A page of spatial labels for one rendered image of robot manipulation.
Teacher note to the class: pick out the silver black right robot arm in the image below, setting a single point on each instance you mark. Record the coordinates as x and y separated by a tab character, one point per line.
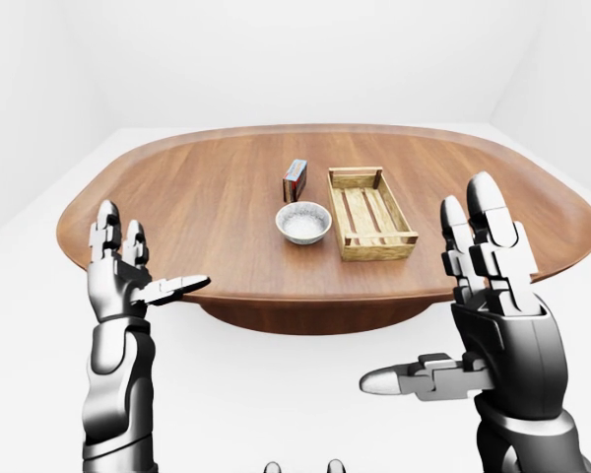
527	443

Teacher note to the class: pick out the wooden slat tray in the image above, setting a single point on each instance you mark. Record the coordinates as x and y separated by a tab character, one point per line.
369	217

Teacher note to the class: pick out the grey patterned bowl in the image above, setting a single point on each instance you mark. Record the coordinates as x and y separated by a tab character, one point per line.
303	222

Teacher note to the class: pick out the small dark rounded shape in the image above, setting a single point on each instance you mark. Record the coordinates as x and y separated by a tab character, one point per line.
335	466
272	467

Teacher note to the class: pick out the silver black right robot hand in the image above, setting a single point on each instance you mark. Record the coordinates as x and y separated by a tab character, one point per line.
522	355

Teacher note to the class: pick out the printed food box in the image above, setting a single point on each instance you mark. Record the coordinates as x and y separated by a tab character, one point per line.
294	180

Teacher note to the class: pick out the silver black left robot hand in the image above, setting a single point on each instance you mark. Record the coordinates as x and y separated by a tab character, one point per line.
109	286

